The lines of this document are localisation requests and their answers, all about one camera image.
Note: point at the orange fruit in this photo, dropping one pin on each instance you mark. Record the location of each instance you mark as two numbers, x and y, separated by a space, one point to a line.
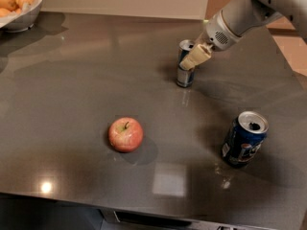
24 4
9 5
4 12

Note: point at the red apple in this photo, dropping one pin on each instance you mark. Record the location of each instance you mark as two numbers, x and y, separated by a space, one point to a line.
125 134

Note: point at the blue Pepsi can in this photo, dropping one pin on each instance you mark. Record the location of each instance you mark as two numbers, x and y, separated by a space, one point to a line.
244 138

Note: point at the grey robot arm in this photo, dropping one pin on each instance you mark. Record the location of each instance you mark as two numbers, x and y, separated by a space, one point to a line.
237 18

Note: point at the Red Bull can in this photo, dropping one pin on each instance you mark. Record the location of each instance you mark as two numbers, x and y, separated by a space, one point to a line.
184 77

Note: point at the white fruit bowl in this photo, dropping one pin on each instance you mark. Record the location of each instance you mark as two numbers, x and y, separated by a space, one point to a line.
24 18

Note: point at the orange fruit bottom left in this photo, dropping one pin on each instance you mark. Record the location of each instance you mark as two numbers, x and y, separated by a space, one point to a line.
4 12

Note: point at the orange fruit middle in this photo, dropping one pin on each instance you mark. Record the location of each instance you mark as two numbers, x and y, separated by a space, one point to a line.
24 4

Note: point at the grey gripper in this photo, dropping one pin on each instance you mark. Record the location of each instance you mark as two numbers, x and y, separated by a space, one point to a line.
217 35

